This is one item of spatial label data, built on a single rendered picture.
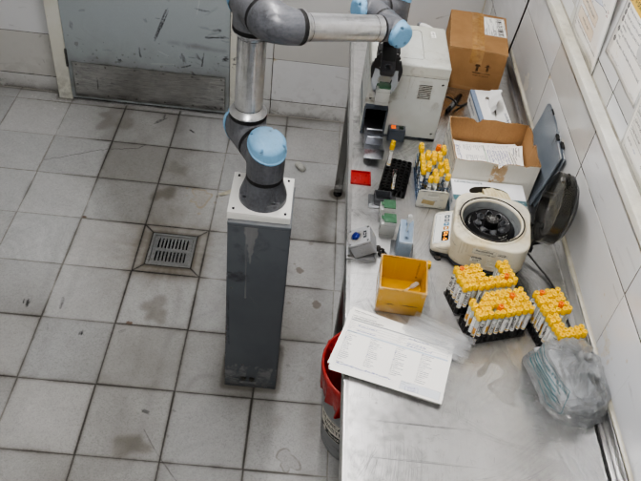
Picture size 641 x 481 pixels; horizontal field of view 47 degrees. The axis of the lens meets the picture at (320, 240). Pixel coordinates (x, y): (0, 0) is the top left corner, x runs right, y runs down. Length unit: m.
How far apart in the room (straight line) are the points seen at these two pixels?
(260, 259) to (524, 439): 0.99
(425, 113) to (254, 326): 0.97
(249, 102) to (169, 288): 1.28
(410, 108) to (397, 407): 1.16
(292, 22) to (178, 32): 2.08
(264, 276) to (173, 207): 1.28
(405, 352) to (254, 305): 0.75
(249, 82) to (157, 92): 2.09
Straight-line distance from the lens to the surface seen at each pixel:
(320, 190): 3.80
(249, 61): 2.16
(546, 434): 2.00
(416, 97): 2.64
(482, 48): 3.02
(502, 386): 2.04
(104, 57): 4.22
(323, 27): 2.06
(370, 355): 1.98
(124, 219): 3.62
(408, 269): 2.16
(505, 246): 2.23
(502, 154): 2.67
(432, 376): 1.98
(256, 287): 2.51
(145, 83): 4.25
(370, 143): 2.60
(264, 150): 2.18
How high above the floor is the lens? 2.45
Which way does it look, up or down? 44 degrees down
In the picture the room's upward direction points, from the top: 8 degrees clockwise
